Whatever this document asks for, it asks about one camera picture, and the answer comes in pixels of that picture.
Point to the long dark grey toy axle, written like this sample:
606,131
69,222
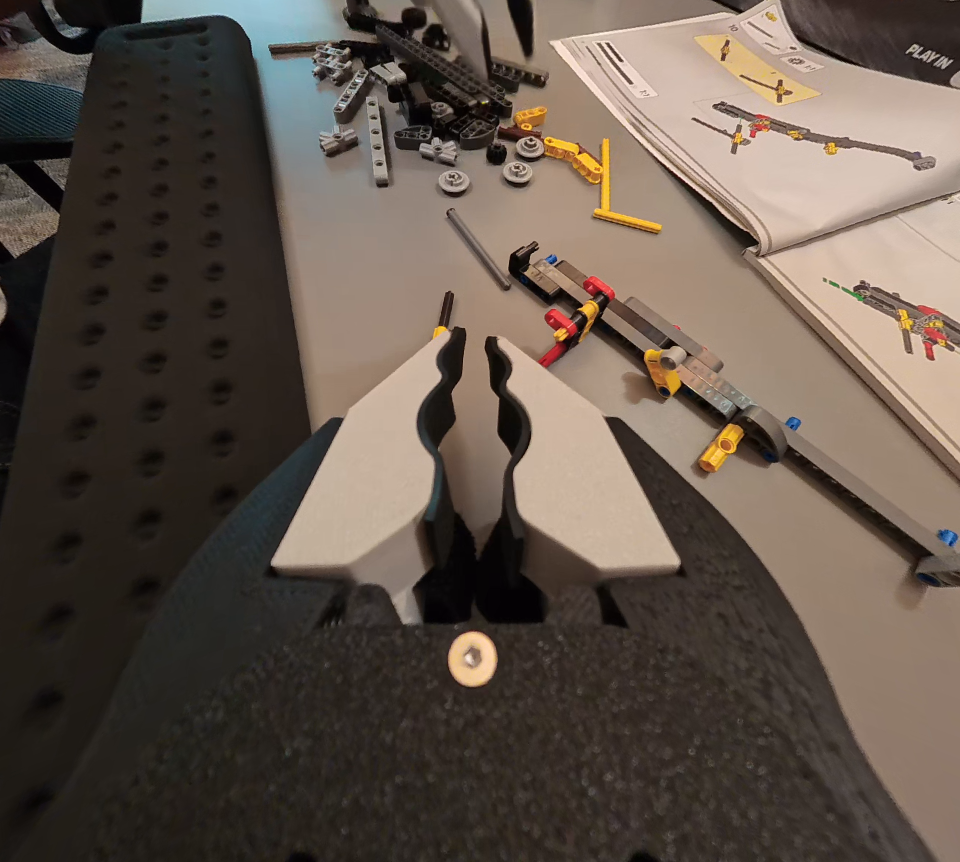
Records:
478,249

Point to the pile of toy brick pieces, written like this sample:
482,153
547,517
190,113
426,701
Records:
379,142

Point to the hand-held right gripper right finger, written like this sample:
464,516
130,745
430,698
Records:
592,494

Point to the grey toy beam assembly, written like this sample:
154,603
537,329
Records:
645,329

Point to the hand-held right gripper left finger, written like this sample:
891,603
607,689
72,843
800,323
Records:
352,494

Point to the black perforated chair armrest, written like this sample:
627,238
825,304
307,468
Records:
150,277

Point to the white instruction booklet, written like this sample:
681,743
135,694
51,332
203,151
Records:
675,89

